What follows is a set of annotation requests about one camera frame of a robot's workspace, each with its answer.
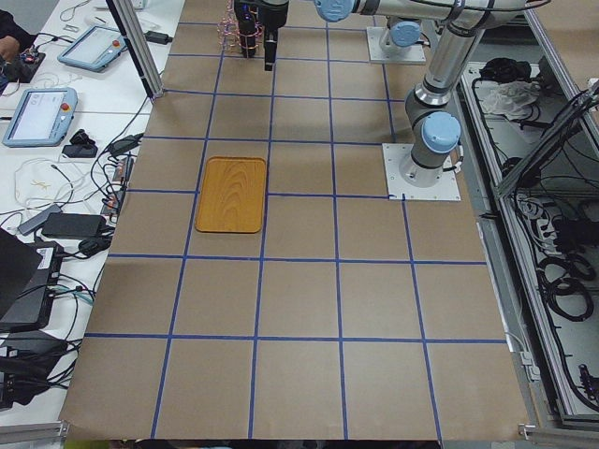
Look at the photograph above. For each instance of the black laptop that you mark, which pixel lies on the black laptop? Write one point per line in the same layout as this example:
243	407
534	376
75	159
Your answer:
28	272

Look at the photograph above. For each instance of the teach pendant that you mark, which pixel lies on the teach pendant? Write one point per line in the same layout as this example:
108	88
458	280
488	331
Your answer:
95	49
42	118

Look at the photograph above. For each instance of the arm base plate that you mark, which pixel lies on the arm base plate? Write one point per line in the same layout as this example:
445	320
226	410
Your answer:
382	50
408	181

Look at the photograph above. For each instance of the teach pendant upper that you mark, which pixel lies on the teach pendant upper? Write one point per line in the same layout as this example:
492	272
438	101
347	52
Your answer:
95	49

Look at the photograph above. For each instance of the wooden tray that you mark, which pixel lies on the wooden tray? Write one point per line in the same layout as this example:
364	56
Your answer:
232	195

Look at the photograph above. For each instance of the black power adapter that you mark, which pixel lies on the black power adapter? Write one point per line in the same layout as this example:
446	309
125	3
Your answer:
72	225

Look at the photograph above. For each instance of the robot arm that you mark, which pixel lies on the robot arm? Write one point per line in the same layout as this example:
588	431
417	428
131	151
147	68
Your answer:
436	131
398	9

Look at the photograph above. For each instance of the aluminium frame post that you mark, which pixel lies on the aluminium frame post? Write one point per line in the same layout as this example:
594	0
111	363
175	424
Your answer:
128	24

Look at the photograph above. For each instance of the copper wire wine basket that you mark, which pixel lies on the copper wire wine basket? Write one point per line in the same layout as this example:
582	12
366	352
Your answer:
227	29

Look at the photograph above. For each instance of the teach pendant lower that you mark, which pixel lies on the teach pendant lower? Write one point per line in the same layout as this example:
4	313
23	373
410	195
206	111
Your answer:
42	118

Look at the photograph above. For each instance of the dark wine bottle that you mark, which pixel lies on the dark wine bottle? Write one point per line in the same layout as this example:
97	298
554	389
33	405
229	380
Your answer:
270	42
246	16

